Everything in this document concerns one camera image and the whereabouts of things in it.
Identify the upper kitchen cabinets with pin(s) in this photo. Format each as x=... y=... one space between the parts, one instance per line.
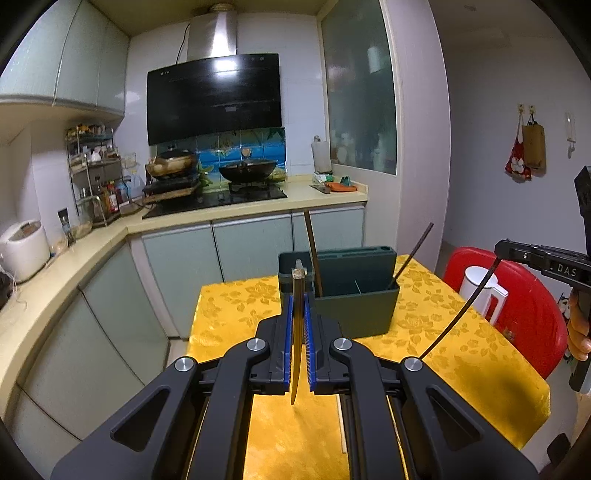
x=73 y=56

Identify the metal spice rack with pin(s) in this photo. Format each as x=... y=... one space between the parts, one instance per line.
x=98 y=183

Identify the dark chopstick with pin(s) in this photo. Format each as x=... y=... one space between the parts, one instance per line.
x=414 y=251

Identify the red hanging cloth bag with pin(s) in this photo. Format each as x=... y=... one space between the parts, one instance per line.
x=516 y=166

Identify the kitchen cabinets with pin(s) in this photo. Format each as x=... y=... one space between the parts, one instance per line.
x=81 y=338
x=73 y=56

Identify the black range hood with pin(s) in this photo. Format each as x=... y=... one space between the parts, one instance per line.
x=213 y=95

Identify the black glass cooktop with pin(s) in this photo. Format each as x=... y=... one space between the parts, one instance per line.
x=235 y=194

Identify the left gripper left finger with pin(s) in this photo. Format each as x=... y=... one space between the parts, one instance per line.
x=192 y=420

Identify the black wok on stove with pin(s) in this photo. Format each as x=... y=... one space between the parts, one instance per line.
x=245 y=172

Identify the lower kitchen cabinets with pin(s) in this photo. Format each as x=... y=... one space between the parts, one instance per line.
x=81 y=338

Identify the black chopstick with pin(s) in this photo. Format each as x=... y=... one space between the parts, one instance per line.
x=465 y=307

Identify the brown hanging bag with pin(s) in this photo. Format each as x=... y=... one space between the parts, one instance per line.
x=534 y=143

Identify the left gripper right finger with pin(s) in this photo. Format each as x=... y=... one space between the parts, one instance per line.
x=401 y=419

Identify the red plastic chair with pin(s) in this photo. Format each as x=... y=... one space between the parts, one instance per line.
x=530 y=319

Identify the orange cloth on counter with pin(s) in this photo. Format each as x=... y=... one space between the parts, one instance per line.
x=340 y=188

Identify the white rice cooker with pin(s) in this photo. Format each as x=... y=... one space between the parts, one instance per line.
x=24 y=249

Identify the frosted glass door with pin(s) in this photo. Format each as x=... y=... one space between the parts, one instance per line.
x=360 y=86

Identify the brown chopstick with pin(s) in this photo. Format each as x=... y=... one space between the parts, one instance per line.
x=298 y=275
x=314 y=252

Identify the yellow floral tablecloth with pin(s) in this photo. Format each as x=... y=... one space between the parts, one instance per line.
x=303 y=439

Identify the dark green utensil holder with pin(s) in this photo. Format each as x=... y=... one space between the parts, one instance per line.
x=358 y=288

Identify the person's right hand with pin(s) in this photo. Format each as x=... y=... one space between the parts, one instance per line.
x=578 y=329

